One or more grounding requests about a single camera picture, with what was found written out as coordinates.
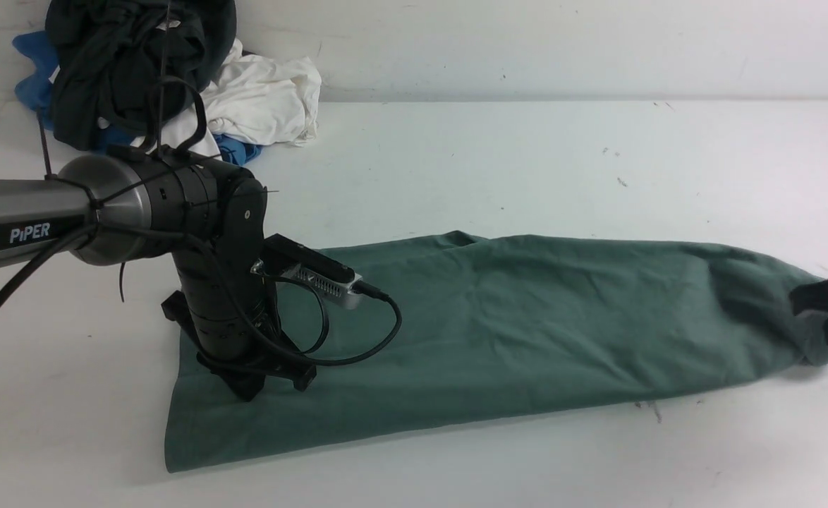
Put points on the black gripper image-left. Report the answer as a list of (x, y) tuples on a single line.
[(244, 374)]

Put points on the green long-sleeve top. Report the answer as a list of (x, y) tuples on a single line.
[(514, 327)]

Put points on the black robot arm with Piper label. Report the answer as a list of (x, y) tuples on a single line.
[(206, 214)]

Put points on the white crumpled garment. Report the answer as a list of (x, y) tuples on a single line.
[(259, 102)]

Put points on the dark green crumpled garment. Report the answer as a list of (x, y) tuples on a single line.
[(111, 52)]

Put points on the blue crumpled garment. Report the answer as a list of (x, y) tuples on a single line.
[(34, 92)]

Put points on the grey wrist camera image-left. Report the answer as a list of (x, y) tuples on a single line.
[(334, 281)]

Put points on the black camera cable image-left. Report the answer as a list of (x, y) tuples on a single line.
[(64, 318)]

